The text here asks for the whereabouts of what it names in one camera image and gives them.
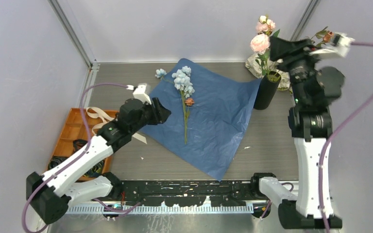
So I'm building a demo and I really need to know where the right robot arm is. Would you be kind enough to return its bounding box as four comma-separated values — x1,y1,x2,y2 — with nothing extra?
250,33,353,230

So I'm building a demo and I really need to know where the rolled dark item front right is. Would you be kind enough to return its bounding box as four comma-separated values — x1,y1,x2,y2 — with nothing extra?
83,160,104,178

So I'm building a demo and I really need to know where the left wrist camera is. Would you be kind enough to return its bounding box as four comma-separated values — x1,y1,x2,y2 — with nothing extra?
126,83,152,105

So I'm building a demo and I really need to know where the rolled dark item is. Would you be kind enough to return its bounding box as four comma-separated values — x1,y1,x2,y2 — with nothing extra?
83,160,104,178
47,156,67,170
72,139,87,154

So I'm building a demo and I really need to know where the patterned cream cloth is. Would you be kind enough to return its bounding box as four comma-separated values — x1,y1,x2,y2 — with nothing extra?
245,53,292,93

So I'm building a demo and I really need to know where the small blue flower sprig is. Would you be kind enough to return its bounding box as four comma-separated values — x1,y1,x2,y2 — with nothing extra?
155,68,173,84

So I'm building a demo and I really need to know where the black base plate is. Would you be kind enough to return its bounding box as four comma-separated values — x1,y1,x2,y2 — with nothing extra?
99,180,267,207

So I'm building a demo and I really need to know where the cream ribbon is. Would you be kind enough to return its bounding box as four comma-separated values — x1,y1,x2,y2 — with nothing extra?
86,107,148,145

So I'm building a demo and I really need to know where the aluminium rail frame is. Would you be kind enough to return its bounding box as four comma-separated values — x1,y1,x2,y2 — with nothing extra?
40,63,339,233

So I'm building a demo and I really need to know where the blue hydrangea flower stem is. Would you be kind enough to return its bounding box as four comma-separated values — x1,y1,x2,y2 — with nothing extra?
172,66,195,144

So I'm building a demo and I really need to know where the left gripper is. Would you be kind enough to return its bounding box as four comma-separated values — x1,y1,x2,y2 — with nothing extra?
130,97,170,134

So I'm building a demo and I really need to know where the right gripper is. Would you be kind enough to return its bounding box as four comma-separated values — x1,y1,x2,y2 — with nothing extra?
265,35,320,103

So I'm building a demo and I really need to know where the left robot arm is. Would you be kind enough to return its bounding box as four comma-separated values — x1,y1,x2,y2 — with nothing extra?
26,98,171,224

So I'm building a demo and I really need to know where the rolled dark item front left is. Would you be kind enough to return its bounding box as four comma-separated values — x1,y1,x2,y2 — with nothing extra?
47,156,67,170

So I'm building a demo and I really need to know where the orange rose flower stem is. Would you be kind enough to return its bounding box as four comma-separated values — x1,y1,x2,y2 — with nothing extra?
265,26,333,82

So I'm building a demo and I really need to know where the blue paper flower bouquet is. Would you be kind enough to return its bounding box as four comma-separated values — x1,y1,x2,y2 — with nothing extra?
141,58,260,181

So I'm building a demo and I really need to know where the pink rose flower stem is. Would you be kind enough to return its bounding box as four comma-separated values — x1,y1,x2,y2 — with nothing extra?
250,15,280,77

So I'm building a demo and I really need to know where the rolled dark item middle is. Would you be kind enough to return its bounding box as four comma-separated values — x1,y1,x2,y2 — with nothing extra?
72,139,87,154

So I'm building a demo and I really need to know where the black vase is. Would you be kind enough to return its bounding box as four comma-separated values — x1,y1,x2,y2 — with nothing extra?
254,71,281,110

